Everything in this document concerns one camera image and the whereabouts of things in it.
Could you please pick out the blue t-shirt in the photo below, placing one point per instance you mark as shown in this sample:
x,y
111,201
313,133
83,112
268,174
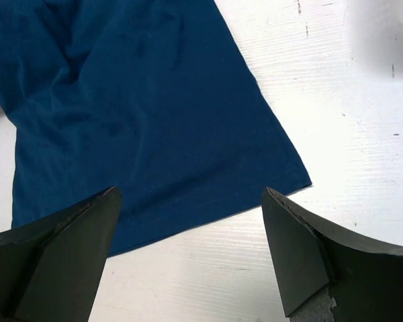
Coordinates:
x,y
153,97

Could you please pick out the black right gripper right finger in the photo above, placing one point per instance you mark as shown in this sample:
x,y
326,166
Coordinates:
x,y
326,272

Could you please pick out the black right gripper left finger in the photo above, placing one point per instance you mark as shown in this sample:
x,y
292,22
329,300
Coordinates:
x,y
50,269

